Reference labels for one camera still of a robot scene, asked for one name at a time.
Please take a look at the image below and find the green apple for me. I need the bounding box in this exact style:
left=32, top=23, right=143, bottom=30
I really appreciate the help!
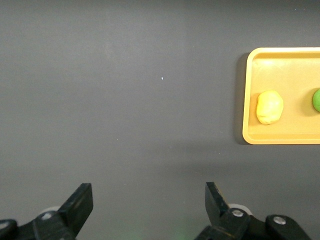
left=311, top=87, right=320, bottom=113

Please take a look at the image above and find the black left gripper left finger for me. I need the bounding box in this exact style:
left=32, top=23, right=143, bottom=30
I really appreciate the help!
left=0, top=182, right=95, bottom=240

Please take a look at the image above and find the yellow potato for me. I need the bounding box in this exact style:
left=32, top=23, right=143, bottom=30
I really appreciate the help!
left=255, top=90, right=285, bottom=126

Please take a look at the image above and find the yellow plastic tray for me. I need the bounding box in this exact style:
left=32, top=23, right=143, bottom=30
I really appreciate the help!
left=241, top=46, right=320, bottom=146

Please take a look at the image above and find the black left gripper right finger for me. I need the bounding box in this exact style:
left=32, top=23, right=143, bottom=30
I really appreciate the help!
left=194, top=181, right=312, bottom=240

